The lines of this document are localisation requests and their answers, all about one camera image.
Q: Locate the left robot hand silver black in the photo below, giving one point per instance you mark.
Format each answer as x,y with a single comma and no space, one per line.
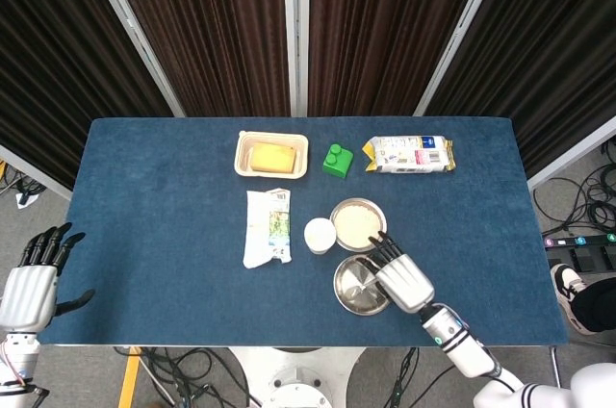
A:
26,292

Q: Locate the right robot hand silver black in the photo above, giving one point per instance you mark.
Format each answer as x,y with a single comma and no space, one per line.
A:
406,283

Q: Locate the metal spoon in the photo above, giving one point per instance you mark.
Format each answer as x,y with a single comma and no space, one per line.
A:
361,288

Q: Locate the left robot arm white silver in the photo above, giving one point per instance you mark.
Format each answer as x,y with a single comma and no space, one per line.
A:
19,360

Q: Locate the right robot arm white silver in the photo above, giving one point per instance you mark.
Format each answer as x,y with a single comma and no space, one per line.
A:
462,345

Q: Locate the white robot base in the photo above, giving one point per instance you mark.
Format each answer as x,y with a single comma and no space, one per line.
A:
293,374

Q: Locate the metal bowl with rice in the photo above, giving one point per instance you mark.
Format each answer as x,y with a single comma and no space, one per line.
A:
381,215

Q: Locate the white rice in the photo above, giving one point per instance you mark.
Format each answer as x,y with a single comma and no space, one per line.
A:
356,222

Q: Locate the paper cup with white lid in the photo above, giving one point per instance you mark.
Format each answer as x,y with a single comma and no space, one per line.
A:
319,234

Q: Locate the flat metal plate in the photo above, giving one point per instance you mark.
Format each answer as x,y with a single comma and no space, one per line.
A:
353,299

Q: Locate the white yellow food packet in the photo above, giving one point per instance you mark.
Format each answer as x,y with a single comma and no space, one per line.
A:
409,155

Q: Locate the green toy building block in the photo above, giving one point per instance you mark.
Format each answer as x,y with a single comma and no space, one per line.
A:
337,165

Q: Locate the white green snack bag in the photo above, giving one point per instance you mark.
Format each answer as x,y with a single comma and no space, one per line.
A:
267,230

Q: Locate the blue table cloth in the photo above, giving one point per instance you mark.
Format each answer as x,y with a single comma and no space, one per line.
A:
168,235

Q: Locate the white black sneaker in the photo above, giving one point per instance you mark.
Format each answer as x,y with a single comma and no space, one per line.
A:
568,288

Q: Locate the yellow sponge block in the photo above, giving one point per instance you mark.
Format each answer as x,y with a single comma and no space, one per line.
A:
272,158

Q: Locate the person leg black trousers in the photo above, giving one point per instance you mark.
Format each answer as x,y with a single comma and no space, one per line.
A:
599,304

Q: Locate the beige plastic food container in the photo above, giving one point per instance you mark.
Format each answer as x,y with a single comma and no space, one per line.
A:
240,158

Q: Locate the brown curtain partition panel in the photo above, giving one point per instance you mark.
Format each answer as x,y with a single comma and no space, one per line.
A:
553,42
58,66
385,28
207,28

